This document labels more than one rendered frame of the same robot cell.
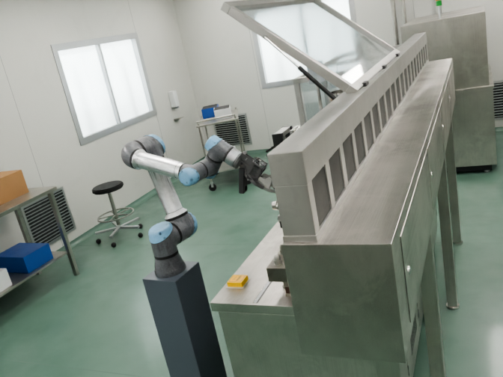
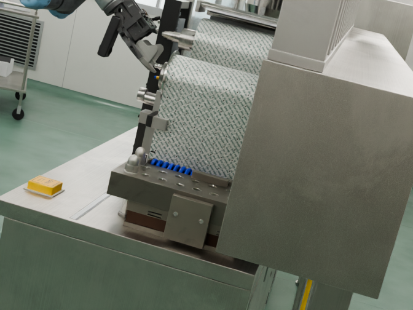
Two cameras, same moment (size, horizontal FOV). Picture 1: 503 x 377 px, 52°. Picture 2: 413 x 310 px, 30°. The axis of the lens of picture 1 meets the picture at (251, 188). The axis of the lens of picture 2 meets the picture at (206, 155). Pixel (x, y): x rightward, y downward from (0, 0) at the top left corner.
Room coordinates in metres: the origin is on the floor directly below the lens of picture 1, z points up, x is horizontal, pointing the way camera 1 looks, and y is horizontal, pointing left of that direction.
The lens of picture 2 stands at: (0.06, 0.33, 1.54)
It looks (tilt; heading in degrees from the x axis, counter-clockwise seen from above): 13 degrees down; 343
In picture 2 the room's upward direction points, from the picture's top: 13 degrees clockwise
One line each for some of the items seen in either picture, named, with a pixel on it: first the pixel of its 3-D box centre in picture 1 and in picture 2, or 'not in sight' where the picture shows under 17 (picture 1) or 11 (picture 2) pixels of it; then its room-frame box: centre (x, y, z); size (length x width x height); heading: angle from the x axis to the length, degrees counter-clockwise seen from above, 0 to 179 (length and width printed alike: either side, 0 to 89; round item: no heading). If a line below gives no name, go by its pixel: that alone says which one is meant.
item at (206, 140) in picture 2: not in sight; (196, 141); (1.93, -0.22, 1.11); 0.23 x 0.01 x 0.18; 64
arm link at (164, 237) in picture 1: (163, 238); not in sight; (2.27, 0.46, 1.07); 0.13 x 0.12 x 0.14; 142
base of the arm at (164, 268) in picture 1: (168, 261); not in sight; (2.27, 0.46, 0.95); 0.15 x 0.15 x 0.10
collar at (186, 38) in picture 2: not in sight; (190, 40); (2.27, -0.23, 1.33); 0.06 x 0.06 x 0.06; 64
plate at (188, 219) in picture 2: not in sight; (188, 221); (1.71, -0.18, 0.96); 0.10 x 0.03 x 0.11; 64
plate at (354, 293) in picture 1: (412, 132); (343, 82); (2.42, -0.83, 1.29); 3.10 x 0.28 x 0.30; 154
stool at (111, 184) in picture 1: (116, 212); not in sight; (5.41, 1.51, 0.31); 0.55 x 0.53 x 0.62; 154
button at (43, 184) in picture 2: (237, 280); (45, 185); (1.99, 0.14, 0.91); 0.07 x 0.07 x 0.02; 64
